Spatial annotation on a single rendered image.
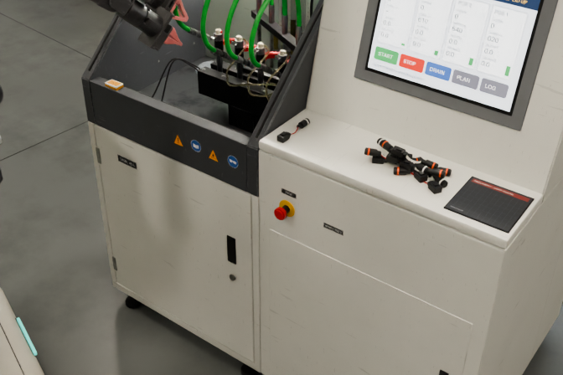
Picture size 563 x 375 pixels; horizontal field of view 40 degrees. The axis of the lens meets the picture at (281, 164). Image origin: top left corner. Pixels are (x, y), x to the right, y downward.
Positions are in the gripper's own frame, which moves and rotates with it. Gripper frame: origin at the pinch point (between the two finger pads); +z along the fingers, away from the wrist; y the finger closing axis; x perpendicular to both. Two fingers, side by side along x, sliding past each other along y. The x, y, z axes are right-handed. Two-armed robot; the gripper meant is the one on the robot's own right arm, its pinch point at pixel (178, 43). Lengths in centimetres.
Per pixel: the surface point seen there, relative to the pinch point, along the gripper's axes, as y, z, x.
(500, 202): 9, 43, -79
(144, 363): -98, 72, 14
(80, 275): -96, 74, 69
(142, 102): -19.8, 16.7, 20.7
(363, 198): -8, 33, -53
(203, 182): -29.9, 34.2, -0.8
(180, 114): -16.5, 20.3, 7.9
